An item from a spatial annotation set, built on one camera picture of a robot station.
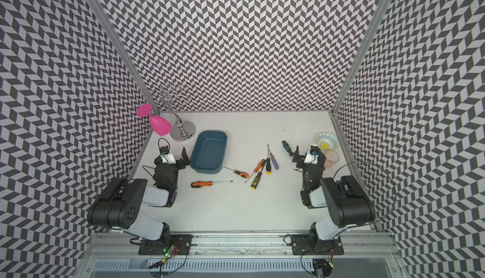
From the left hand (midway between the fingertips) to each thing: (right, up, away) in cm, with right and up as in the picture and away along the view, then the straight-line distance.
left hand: (175, 150), depth 90 cm
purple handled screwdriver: (+49, -5, +7) cm, 49 cm away
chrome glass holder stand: (-3, +10, +18) cm, 20 cm away
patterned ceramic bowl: (+79, +4, +12) cm, 79 cm away
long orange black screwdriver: (+12, -15, -4) cm, 20 cm away
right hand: (+64, +1, -2) cm, 64 cm away
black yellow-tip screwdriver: (+46, -10, +3) cm, 47 cm away
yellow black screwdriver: (+39, -14, -1) cm, 42 cm away
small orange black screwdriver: (+33, -12, 0) cm, 35 cm away
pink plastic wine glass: (-9, +12, +4) cm, 15 cm away
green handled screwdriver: (+57, 0, +11) cm, 58 cm away
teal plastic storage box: (+14, -1, +9) cm, 17 cm away
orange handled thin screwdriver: (+40, -9, +3) cm, 41 cm away
